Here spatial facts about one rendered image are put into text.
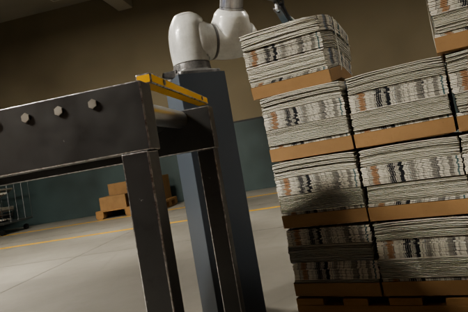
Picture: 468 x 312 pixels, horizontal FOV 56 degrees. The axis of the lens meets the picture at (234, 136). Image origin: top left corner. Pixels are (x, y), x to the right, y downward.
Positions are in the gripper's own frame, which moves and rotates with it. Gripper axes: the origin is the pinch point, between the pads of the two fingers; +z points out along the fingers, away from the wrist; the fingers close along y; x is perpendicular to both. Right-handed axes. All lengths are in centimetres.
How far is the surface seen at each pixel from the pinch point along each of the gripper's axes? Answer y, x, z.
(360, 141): 56, 21, -15
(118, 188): 42, -508, 439
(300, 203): 73, -2, -14
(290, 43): 20.1, 3.5, -16.8
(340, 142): 55, 15, -15
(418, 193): 74, 35, -13
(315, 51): 25.1, 11.6, -16.5
